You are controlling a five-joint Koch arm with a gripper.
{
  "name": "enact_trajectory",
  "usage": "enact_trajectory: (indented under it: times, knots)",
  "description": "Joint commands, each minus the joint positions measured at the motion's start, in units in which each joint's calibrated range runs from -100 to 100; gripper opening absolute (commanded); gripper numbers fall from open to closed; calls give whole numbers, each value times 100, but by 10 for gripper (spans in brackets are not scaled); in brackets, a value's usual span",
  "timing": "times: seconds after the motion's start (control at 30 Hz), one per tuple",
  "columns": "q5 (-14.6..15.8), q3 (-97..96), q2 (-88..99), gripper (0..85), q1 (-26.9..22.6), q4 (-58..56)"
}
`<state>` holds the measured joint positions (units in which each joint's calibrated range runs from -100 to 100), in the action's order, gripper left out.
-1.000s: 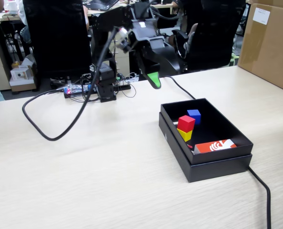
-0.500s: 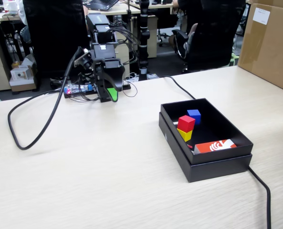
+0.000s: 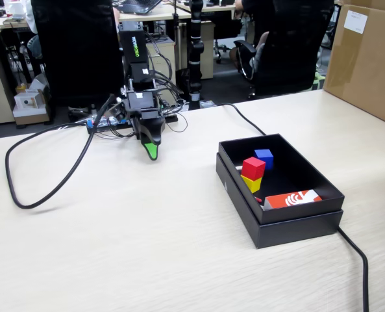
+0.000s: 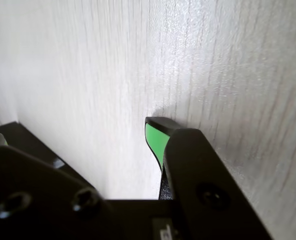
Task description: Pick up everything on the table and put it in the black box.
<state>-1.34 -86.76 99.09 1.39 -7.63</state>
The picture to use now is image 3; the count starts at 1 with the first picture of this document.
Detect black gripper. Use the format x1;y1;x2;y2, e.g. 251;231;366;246
123;90;166;163

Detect red wooden cube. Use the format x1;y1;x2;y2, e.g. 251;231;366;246
241;157;266;180

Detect yellow wooden cube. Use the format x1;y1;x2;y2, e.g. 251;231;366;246
240;174;263;194

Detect blue wooden cube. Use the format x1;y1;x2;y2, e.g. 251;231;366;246
253;148;275;172

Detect small open cardboard box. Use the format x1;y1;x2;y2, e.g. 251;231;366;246
12;105;49;126

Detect white orange product box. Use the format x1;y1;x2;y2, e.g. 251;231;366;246
14;92;41;111

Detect black cardboard box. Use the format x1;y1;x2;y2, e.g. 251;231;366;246
217;132;346;226

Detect black open box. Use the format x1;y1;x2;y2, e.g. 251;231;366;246
216;152;345;250

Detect large brown cardboard box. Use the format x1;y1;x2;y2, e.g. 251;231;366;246
323;0;385;128

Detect controller board pink light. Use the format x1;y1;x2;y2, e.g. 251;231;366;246
86;116;128;129

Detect black pole white bands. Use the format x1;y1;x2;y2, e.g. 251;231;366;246
188;0;203;111

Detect beige cabinet with lock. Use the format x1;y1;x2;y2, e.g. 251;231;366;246
145;35;177;98

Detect narrow beige cabinet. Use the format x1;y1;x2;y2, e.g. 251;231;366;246
200;19;216;80

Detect black mesh office chair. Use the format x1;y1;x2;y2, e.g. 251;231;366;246
31;0;125;122

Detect beige office desk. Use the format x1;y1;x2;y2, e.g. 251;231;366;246
118;3;238;23

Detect black laptop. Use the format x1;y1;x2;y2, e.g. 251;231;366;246
110;0;164;16

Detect orange white card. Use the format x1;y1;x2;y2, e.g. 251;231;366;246
263;189;323;211

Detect person in dark clothes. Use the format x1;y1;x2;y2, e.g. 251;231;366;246
229;0;273;71

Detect person in white shirt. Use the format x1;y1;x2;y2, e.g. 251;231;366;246
25;0;43;59

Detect black office chair with armrest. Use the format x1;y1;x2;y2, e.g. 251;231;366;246
233;0;336;100

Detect green black floor item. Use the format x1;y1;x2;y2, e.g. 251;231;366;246
311;71;325;92

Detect white container pink label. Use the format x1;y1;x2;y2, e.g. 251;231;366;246
8;0;28;19

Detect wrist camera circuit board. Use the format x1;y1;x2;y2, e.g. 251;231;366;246
108;100;129;127

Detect thick black power cable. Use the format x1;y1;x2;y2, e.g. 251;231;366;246
217;103;371;312

